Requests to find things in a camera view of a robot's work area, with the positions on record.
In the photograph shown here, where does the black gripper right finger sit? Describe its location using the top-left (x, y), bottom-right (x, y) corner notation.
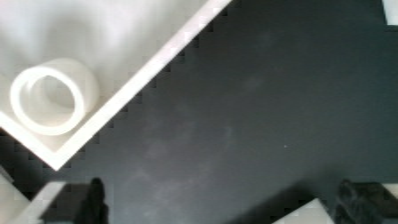
top-left (332, 179), bottom-right (398, 224)

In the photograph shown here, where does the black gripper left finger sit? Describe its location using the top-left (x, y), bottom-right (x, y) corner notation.
top-left (76, 178), bottom-right (108, 224)

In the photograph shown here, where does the white square table top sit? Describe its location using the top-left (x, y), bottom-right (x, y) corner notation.
top-left (0, 0), bottom-right (231, 168)

